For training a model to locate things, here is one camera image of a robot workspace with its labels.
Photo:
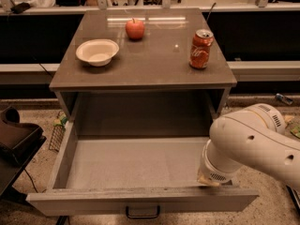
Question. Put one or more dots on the grey top drawer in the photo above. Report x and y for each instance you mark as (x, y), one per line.
(137, 155)

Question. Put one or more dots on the white paper bowl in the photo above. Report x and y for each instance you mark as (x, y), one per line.
(97, 52)

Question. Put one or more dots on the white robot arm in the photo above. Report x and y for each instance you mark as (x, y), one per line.
(253, 137)

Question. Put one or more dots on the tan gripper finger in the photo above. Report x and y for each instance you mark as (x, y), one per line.
(204, 178)

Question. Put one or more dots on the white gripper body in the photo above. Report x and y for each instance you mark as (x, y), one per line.
(210, 169)

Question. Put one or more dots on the orange soda can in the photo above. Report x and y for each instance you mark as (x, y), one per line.
(200, 48)

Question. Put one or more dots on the grey drawer cabinet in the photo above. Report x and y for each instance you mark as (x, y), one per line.
(148, 89)

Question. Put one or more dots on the wire mesh basket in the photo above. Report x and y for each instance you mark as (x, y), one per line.
(59, 128)

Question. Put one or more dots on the red apple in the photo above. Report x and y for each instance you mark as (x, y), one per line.
(135, 29)

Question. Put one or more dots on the snack packets on floor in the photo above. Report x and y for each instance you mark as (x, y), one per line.
(292, 125)

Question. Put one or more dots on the black base leg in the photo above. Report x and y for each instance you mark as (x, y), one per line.
(62, 220)
(295, 199)

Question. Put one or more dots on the black right base leg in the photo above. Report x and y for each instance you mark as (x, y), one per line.
(295, 199)

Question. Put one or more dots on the black left base leg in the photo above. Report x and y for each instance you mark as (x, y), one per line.
(62, 220)

